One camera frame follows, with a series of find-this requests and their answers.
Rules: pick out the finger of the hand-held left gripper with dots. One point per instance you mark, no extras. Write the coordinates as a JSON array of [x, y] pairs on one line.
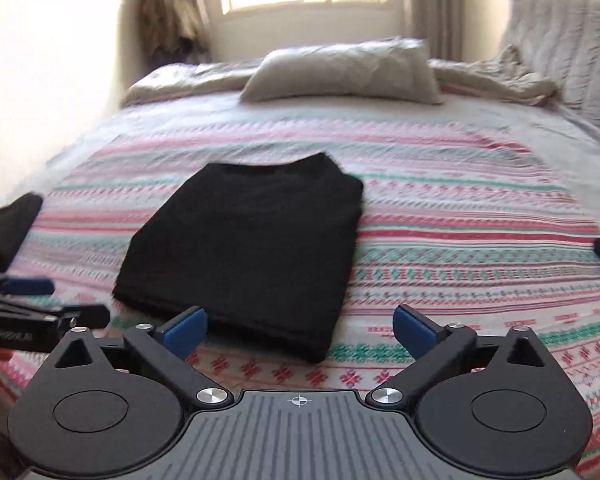
[[85, 316], [27, 287]]

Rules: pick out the patterned grey curtain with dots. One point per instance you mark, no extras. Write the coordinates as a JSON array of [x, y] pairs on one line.
[[435, 5], [195, 0]]

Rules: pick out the grey quilted headboard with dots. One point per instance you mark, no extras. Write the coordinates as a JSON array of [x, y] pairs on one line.
[[570, 45]]

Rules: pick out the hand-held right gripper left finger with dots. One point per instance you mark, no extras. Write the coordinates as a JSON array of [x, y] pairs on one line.
[[185, 332]]

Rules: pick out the grey pillow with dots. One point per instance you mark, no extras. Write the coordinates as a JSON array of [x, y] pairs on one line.
[[340, 72]]

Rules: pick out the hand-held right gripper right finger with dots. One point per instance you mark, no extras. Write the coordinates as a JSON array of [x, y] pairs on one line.
[[417, 332]]

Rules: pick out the hanging khaki jacket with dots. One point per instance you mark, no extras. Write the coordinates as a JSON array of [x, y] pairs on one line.
[[165, 20]]

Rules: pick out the dark cloth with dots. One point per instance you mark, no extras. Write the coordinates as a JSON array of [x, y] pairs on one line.
[[5, 230]]

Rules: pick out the crumpled grey duvet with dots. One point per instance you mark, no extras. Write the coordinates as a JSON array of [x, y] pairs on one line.
[[180, 80]]

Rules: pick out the bed with grey sheet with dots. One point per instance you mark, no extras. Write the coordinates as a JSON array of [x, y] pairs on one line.
[[570, 160]]

